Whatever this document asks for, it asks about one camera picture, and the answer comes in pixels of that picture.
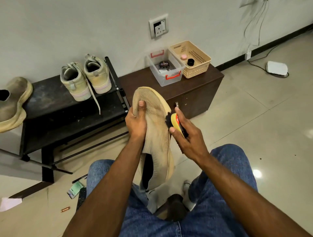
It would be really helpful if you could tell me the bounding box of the white paper sheet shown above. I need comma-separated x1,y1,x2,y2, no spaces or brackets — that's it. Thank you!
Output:
0,197,23,212

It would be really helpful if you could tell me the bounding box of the person's leg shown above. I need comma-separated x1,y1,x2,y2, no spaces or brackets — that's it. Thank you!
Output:
183,144,258,237
86,159,184,237

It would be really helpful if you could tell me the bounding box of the white router box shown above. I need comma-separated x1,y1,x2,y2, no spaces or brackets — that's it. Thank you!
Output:
266,61,290,78

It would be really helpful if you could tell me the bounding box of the person's right forearm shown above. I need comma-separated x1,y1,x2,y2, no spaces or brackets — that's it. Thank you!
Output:
200,152,311,237

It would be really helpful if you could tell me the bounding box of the worn tan slip-on shoe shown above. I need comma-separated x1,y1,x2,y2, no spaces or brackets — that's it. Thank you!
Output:
132,86,176,191
0,77,33,133

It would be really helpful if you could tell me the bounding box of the black pen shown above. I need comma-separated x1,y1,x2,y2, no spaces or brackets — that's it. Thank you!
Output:
72,174,89,184

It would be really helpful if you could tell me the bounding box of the pale green lace-up shoe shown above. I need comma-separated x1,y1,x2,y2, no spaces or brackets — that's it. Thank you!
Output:
60,62,102,115
83,54,112,94

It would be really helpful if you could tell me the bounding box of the dark brown wooden cabinet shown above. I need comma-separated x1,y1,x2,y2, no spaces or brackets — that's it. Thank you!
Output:
119,63,225,120

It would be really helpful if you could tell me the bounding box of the person's left hand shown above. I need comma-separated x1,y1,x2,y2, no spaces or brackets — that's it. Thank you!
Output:
125,100,148,145

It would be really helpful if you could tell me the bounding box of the white cable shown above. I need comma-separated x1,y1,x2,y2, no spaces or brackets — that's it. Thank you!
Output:
242,0,289,79

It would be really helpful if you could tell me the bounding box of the person's left forearm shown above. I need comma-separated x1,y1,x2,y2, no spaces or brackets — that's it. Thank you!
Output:
63,139,146,237

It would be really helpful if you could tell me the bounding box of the green paper packet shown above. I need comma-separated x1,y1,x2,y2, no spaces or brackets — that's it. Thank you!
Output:
67,181,85,199

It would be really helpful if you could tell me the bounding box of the person's right leg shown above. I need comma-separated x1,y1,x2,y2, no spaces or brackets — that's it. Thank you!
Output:
183,144,258,237

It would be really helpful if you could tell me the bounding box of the black remote control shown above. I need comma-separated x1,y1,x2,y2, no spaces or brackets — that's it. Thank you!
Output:
76,187,87,212

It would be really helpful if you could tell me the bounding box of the person's right hand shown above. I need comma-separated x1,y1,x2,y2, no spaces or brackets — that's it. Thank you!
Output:
169,106,211,164

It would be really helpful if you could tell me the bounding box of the beige plastic basket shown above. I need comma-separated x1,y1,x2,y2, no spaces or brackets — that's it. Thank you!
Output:
169,40,212,79

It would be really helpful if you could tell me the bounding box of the black orange shoe brush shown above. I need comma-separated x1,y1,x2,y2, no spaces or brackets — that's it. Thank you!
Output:
165,111,189,142

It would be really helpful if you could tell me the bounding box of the black metal shoe rack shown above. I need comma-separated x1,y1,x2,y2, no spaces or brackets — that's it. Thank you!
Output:
0,57,132,198

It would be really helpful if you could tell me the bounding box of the person's left leg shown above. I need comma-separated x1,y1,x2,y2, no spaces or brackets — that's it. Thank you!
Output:
86,159,184,237

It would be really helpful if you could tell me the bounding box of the clear plastic storage box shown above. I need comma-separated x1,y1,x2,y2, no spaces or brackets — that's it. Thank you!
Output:
146,48,186,87

